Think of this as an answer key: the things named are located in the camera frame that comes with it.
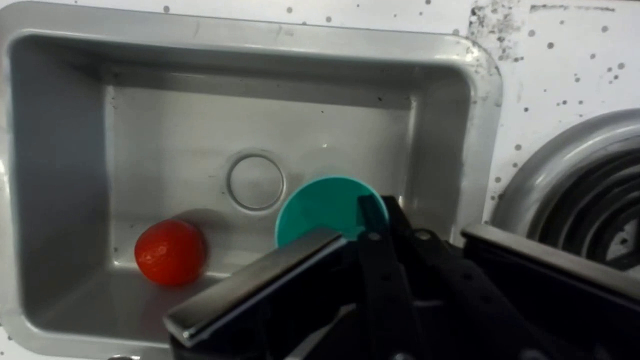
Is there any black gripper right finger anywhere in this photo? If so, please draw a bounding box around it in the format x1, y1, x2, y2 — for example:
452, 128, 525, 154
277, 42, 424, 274
462, 224, 640, 301

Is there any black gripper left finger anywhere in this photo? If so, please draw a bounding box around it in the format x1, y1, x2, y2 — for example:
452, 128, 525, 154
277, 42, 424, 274
165, 230, 348, 347

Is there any green plastic cup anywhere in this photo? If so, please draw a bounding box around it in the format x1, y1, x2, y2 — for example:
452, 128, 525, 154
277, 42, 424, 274
274, 176, 389, 247

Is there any steel toy sink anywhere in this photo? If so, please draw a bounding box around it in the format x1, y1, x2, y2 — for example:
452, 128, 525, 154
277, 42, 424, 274
0, 2, 503, 360

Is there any red toy tomato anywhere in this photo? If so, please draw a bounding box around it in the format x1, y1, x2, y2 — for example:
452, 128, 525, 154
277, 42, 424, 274
134, 220, 207, 286

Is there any black coil burner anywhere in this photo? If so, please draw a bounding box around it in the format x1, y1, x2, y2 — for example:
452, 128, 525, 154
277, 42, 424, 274
491, 108, 640, 274

